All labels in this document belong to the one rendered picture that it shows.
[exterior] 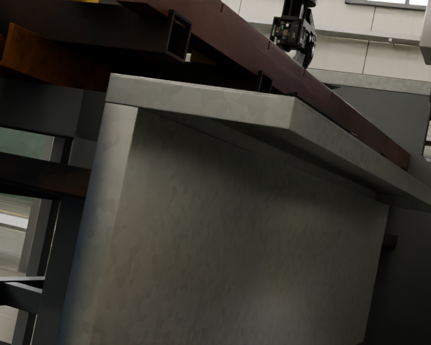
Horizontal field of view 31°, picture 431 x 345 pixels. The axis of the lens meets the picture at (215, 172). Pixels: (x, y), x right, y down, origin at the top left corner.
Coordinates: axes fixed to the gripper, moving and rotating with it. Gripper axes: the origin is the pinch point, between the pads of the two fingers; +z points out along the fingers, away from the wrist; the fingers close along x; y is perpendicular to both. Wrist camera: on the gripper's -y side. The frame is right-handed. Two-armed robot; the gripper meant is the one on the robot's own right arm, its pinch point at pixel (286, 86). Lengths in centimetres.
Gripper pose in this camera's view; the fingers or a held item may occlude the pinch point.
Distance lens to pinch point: 173.8
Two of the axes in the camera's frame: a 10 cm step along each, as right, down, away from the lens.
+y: -4.0, -1.1, -9.1
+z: -2.0, 9.8, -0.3
